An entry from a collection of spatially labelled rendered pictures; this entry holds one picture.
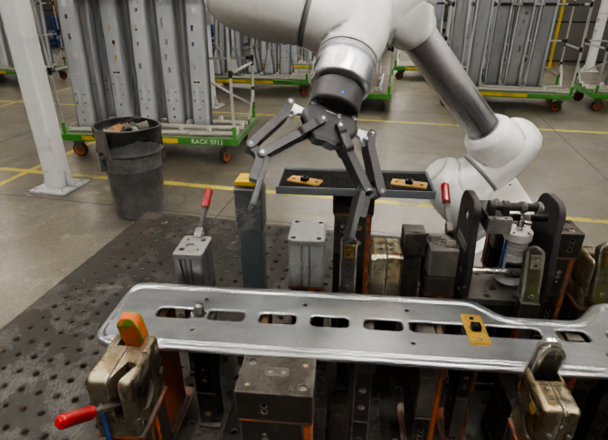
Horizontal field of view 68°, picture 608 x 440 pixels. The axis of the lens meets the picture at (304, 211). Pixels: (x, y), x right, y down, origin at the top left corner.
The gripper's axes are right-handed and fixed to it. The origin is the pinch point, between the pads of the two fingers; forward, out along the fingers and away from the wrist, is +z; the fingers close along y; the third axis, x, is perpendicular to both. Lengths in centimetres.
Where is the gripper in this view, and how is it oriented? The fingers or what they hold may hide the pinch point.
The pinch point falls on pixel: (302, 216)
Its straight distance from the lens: 59.1
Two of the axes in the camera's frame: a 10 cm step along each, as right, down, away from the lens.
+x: 2.5, -2.6, -9.3
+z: -2.6, 9.1, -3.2
